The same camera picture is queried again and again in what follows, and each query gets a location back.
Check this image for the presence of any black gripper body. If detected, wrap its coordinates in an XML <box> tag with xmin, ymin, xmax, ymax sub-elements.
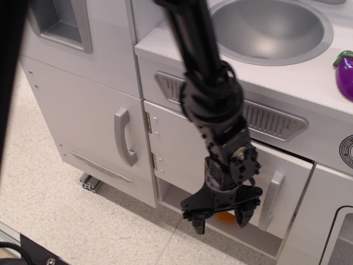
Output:
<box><xmin>181</xmin><ymin>179</ymin><xmax>262</xmax><ymax>221</ymax></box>

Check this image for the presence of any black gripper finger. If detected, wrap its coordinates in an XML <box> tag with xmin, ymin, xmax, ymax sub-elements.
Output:
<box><xmin>191</xmin><ymin>217</ymin><xmax>206</xmax><ymax>235</ymax></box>
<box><xmin>234</xmin><ymin>207</ymin><xmax>255</xmax><ymax>228</ymax></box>

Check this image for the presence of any white cabinet door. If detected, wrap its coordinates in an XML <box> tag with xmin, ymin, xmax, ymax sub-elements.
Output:
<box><xmin>144</xmin><ymin>100</ymin><xmax>313</xmax><ymax>238</ymax></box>

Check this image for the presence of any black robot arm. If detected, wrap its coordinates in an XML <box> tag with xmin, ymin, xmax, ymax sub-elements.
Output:
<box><xmin>1</xmin><ymin>1</ymin><xmax>262</xmax><ymax>234</ymax></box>

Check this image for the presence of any white toy kitchen cabinet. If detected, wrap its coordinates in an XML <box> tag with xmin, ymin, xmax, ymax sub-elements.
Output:
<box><xmin>133</xmin><ymin>1</ymin><xmax>352</xmax><ymax>264</ymax></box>

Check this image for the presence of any orange toy food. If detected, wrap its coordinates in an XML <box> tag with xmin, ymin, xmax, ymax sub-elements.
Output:
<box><xmin>215</xmin><ymin>211</ymin><xmax>237</xmax><ymax>223</ymax></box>

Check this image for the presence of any lower metal door hinge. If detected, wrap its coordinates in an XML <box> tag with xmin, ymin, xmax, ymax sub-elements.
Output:
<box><xmin>152</xmin><ymin>153</ymin><xmax>158</xmax><ymax>171</ymax></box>

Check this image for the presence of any metal door hinge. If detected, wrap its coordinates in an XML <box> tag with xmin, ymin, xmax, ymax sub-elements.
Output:
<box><xmin>145</xmin><ymin>112</ymin><xmax>152</xmax><ymax>134</ymax></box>
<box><xmin>152</xmin><ymin>153</ymin><xmax>158</xmax><ymax>171</ymax></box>

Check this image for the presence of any white oven door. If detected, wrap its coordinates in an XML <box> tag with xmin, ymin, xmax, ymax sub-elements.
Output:
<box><xmin>277</xmin><ymin>165</ymin><xmax>352</xmax><ymax>264</ymax></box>

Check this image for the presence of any grey vent grille panel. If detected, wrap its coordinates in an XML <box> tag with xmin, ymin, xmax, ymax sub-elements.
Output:
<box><xmin>153</xmin><ymin>71</ymin><xmax>308</xmax><ymax>141</ymax></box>

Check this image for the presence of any upper metal door hinge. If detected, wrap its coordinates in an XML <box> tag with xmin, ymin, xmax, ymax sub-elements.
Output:
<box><xmin>145</xmin><ymin>112</ymin><xmax>152</xmax><ymax>134</ymax></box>

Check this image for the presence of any round oven dial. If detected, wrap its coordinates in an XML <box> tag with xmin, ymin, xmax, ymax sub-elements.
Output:
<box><xmin>339</xmin><ymin>135</ymin><xmax>353</xmax><ymax>168</ymax></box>

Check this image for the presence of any silver round sink basin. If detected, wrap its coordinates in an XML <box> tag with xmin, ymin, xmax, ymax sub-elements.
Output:
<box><xmin>210</xmin><ymin>1</ymin><xmax>334</xmax><ymax>66</ymax></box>

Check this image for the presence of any purple toy eggplant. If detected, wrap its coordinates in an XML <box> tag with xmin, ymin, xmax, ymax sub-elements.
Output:
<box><xmin>333</xmin><ymin>50</ymin><xmax>352</xmax><ymax>101</ymax></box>

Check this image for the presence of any white toy fridge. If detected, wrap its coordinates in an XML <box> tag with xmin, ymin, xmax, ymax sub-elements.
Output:
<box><xmin>19</xmin><ymin>1</ymin><xmax>157</xmax><ymax>206</ymax></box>

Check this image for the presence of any silver cabinet door handle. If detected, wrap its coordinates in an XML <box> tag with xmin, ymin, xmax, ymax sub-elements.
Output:
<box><xmin>258</xmin><ymin>171</ymin><xmax>285</xmax><ymax>231</ymax></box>

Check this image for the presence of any aluminium extrusion frame foot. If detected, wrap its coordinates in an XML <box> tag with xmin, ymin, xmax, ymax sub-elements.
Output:
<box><xmin>79</xmin><ymin>173</ymin><xmax>103</xmax><ymax>193</ymax></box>

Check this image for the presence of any silver fridge door handle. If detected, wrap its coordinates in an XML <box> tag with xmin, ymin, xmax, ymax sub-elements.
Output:
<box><xmin>114</xmin><ymin>107</ymin><xmax>137</xmax><ymax>167</ymax></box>

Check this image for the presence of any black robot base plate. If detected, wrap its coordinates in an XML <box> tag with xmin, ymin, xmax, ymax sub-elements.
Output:
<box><xmin>0</xmin><ymin>234</ymin><xmax>69</xmax><ymax>265</ymax></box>

